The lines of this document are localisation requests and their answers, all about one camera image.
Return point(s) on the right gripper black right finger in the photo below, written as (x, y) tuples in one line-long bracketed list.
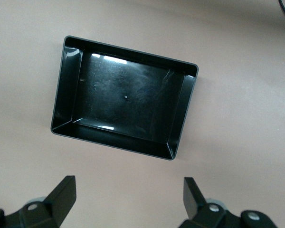
[(192, 199)]

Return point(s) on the black plastic box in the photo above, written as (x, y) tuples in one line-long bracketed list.
[(128, 99)]

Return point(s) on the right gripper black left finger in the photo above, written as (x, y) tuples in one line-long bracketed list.
[(61, 199)]

